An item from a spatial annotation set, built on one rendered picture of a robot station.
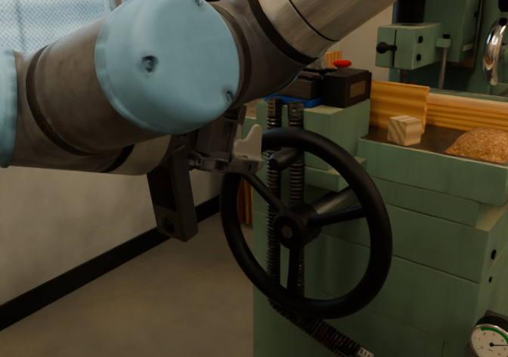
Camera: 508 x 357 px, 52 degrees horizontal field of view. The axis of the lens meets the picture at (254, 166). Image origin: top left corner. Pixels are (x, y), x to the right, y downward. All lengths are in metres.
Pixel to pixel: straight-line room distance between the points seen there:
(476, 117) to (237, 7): 0.60
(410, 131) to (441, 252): 0.19
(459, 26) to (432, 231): 0.39
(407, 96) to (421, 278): 0.30
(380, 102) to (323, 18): 0.54
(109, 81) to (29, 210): 1.66
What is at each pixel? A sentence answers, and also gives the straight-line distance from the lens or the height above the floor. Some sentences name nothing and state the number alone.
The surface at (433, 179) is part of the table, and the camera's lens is 0.83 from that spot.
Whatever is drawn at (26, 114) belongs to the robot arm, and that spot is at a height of 1.05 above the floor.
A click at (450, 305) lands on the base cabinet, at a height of 0.66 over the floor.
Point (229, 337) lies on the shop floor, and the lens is 1.86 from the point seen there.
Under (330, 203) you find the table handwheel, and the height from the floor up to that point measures 0.82.
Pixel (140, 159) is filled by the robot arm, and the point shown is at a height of 0.99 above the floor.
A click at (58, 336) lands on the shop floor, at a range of 1.98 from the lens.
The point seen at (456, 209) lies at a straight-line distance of 0.84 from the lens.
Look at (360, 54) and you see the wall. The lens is 3.61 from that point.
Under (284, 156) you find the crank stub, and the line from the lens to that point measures 0.66.
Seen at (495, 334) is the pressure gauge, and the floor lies 0.68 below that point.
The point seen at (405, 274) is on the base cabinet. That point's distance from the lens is 0.92.
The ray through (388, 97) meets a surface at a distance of 0.93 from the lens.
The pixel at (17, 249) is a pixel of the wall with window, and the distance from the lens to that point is 2.00.
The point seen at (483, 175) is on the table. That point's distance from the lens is 0.81.
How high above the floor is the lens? 1.14
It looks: 20 degrees down
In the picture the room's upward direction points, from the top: straight up
